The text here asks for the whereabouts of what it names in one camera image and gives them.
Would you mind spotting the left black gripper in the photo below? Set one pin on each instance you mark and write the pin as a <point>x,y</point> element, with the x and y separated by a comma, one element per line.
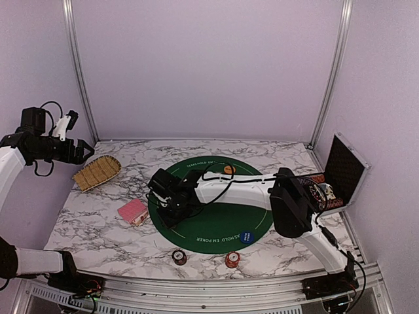
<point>76,158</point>

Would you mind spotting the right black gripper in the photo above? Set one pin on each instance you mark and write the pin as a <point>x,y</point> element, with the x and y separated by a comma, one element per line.
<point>167,222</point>

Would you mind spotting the black poker chip stack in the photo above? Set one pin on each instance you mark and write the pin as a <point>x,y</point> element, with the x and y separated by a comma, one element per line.
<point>179,257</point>

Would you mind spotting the orange big blind button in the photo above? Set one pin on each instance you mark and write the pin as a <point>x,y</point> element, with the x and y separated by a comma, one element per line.
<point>229,170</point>

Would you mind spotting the blue small blind button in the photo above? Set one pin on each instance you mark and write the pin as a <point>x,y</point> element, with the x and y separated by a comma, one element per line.
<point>247,237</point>

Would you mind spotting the red poker chip stack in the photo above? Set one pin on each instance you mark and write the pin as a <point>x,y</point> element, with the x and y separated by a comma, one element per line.
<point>232,259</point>

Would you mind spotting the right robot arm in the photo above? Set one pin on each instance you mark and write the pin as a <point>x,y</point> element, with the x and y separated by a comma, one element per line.
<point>295,214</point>

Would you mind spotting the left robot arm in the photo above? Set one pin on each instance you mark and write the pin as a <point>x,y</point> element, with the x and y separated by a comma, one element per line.
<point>39,137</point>

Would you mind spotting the woven bamboo tray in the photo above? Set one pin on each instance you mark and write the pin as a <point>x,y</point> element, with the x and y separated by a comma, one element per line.
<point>97,172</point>

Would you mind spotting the round green poker mat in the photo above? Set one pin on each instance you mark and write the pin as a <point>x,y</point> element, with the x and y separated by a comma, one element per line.
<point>216,228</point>

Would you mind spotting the red playing card deck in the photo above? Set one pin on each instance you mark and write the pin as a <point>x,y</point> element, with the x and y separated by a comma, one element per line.
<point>134,212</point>

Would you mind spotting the aluminium poker chip case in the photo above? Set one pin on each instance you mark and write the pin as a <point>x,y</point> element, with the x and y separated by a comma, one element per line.
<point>337,186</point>

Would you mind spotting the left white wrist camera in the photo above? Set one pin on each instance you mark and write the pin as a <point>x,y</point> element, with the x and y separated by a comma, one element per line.
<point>64,124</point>

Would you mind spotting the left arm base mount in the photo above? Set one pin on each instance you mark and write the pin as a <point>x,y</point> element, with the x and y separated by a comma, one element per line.
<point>80,285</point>

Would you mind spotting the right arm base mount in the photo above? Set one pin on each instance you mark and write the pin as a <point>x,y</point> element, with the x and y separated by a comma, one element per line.
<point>327,285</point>

